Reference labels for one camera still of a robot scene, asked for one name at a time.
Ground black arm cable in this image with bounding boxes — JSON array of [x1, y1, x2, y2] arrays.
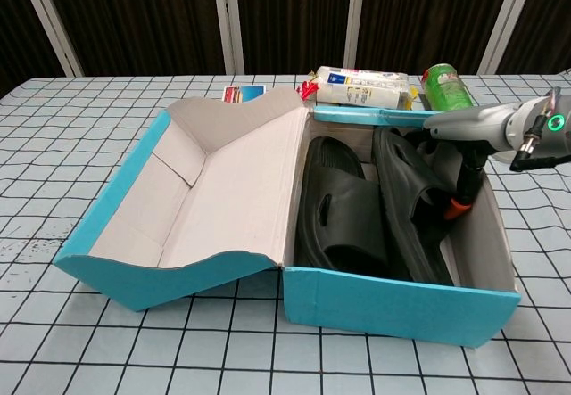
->
[[510, 129, 571, 173]]

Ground black rubber slipper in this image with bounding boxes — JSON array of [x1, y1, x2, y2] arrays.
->
[[296, 136, 411, 280], [372, 126, 456, 287]]

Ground light blue shoebox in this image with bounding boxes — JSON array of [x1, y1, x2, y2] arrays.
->
[[52, 86, 522, 350]]

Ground blue red postcard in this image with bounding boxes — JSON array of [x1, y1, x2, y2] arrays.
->
[[219, 84, 267, 102]]

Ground white partition post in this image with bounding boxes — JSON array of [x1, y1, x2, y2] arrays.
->
[[211, 0, 244, 75], [476, 0, 541, 75], [20, 0, 84, 78], [343, 0, 374, 73]]

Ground white pack with blue logo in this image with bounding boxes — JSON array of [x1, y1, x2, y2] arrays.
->
[[314, 72, 412, 110]]

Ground white grid-patterned table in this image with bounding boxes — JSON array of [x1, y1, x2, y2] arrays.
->
[[0, 70, 571, 395]]

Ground green cylindrical can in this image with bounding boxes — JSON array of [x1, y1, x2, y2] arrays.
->
[[421, 62, 474, 114]]

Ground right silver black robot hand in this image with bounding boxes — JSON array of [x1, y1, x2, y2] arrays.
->
[[417, 103, 521, 222]]

